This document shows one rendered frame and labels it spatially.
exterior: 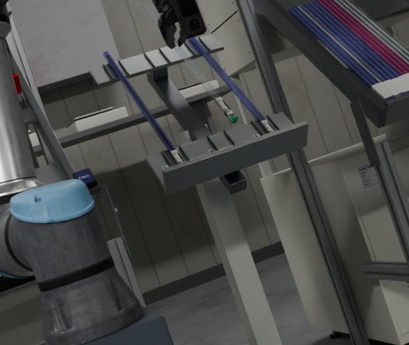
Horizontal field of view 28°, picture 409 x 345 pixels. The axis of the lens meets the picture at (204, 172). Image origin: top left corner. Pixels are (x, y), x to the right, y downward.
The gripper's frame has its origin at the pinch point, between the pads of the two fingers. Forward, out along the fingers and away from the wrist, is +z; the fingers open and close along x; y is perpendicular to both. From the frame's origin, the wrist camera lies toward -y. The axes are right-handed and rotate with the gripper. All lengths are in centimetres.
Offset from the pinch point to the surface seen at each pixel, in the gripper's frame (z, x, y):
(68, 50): 236, -36, 214
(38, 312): 54, 47, -26
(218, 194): 24.3, -0.2, -27.2
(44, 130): 24.3, 31.7, 5.9
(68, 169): 19.9, 30.8, -10.1
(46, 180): 21.2, 36.4, -10.2
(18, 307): 52, 51, -23
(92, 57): 240, -48, 207
